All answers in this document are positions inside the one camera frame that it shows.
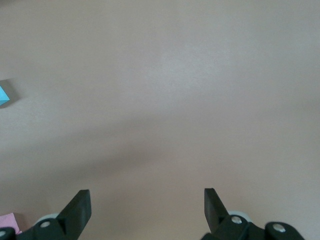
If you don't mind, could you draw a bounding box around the light blue foam cube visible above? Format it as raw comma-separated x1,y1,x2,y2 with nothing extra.
0,79,11,107

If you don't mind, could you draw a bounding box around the light pink foam cube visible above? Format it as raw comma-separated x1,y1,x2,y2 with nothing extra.
0,212,20,235

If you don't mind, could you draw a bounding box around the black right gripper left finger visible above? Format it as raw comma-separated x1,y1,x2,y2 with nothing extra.
0,189,92,240

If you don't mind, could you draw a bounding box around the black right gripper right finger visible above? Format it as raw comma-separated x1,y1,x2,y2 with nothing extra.
201,187,307,240

